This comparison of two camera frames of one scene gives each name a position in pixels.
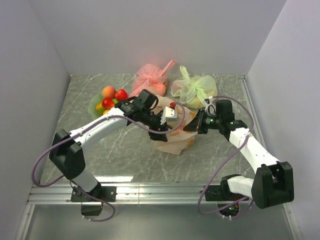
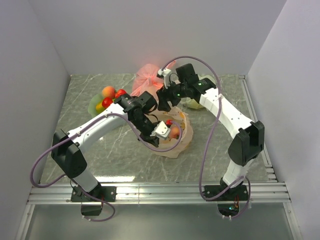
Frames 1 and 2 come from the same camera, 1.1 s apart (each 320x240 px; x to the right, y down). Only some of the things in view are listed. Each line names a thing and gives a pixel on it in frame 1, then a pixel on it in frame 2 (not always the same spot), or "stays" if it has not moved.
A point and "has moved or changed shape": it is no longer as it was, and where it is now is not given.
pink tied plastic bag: [150, 77] stays
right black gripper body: [207, 122] → [175, 93]
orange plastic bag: [178, 139] has moved or changed shape
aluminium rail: [126, 193] stays
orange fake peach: [108, 91] stays
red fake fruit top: [121, 94] stays
